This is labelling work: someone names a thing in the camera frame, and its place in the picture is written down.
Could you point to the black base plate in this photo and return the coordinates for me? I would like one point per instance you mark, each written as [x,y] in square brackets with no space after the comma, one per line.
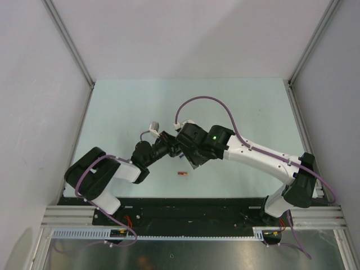
[192,215]

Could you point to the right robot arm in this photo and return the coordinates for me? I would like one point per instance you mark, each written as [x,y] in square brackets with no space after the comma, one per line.
[294,172]

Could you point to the right aluminium frame post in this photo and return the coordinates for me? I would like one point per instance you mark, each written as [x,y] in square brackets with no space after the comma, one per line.
[316,37]

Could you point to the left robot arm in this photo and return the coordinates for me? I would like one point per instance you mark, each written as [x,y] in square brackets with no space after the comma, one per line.
[92,173]

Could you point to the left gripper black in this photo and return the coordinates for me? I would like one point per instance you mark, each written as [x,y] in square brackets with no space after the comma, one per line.
[171,143]

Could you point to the left aluminium frame post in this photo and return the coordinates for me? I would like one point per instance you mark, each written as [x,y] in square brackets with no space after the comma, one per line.
[68,41]

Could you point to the aluminium frame post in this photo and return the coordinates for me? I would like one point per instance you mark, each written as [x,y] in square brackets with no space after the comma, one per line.
[316,37]
[68,41]

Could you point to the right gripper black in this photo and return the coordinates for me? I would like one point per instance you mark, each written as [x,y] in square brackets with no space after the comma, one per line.
[194,161]

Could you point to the grey slotted cable duct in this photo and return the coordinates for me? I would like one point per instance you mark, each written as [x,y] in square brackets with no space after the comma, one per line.
[249,234]

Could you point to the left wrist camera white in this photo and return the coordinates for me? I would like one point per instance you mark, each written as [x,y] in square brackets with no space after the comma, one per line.
[154,129]

